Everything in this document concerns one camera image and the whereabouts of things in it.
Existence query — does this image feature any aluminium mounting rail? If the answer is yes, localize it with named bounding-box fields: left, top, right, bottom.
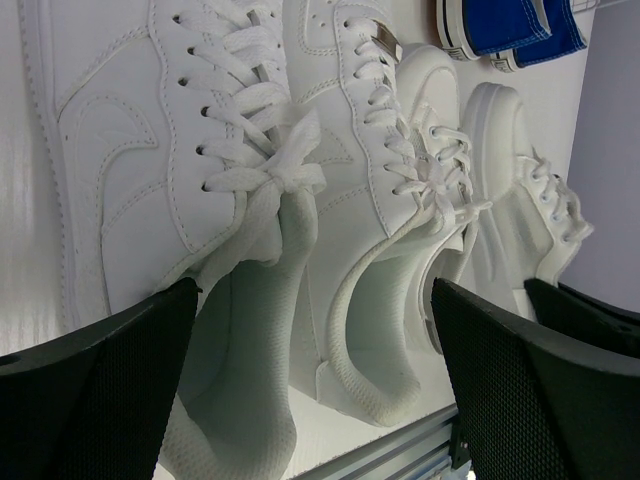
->
left=297, top=404, right=471, bottom=480

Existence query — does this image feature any blue canvas sneaker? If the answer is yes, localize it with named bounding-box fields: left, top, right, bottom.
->
left=435, top=0, right=551, bottom=61
left=490, top=0, right=588, bottom=73

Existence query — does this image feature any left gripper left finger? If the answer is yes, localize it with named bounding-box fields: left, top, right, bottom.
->
left=1, top=278, right=200, bottom=479

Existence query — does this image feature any white lace sneaker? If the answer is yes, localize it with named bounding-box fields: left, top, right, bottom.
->
left=397, top=44, right=491, bottom=354
left=463, top=83, right=593, bottom=320

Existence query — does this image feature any leftmost white sneaker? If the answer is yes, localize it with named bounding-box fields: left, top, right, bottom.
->
left=20, top=1, right=325, bottom=479

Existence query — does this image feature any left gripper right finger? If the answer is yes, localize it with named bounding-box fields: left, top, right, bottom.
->
left=431, top=278, right=639, bottom=479

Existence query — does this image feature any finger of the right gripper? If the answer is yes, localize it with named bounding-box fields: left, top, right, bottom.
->
left=524, top=279, right=639, bottom=359

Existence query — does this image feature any white wire shoe shelf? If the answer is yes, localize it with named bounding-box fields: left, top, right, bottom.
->
left=570, top=0, right=601, bottom=13

